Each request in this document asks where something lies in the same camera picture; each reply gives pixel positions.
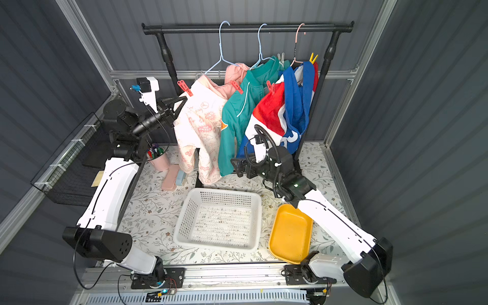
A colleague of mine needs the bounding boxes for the pink printed jacket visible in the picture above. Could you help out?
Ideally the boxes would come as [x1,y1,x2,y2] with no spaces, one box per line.
[174,63,250,185]

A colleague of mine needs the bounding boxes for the light blue wire hanger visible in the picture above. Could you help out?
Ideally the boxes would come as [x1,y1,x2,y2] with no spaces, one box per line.
[204,20,238,75]

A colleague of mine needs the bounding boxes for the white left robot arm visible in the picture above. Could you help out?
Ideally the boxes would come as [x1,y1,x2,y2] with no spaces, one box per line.
[62,97,188,277]

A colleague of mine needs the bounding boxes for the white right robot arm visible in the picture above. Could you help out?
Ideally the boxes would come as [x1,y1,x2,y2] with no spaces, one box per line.
[231,125,393,299]

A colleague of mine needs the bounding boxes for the blue hanger with green jacket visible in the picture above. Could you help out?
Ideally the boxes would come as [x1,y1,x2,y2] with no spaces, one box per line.
[250,23,273,70]

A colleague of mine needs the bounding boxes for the pink pen cup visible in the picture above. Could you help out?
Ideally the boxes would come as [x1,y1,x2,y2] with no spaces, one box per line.
[147,143,170,172]

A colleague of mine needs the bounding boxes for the white plastic basket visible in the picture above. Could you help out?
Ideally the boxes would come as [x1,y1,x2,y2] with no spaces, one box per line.
[173,188,263,253]

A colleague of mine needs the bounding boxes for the green jacket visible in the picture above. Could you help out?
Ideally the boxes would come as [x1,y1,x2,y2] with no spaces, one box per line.
[218,56,291,177]

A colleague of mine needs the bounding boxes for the red white blue jacket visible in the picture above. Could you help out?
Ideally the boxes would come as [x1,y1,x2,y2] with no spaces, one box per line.
[237,62,318,158]

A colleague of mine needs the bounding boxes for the pink eraser block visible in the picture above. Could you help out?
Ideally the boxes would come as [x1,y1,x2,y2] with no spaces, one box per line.
[161,164,180,191]

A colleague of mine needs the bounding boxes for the yellow plastic tray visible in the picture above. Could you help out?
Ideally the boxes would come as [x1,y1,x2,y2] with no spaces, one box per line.
[269,204,313,264]

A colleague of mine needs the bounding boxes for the red clothespin on green jacket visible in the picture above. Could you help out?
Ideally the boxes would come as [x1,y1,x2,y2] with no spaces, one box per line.
[266,80,275,94]

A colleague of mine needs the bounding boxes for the yellow sticky notes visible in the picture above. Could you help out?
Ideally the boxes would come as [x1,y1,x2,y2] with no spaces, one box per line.
[91,170,104,188]

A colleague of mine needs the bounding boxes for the floral table mat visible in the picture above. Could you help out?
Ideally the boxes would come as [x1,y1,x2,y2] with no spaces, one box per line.
[118,142,348,265]

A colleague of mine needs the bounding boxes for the grey clothespin on green jacket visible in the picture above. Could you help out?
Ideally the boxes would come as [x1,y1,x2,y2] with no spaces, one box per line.
[277,52,285,67]

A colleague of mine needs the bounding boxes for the yellow clothespin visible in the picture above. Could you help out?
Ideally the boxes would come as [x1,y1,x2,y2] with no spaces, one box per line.
[309,53,318,64]

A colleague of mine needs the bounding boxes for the black clothes rack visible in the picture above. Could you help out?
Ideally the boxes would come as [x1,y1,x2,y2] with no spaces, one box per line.
[141,20,355,188]

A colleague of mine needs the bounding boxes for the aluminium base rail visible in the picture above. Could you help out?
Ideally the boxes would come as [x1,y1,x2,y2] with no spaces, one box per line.
[79,262,357,294]

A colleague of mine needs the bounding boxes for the pink wire hanger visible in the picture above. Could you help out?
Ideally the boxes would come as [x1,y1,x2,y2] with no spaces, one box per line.
[290,23,306,67]

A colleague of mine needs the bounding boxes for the black wire wall basket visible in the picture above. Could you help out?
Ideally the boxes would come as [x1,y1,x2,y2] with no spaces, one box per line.
[30,113,111,207]

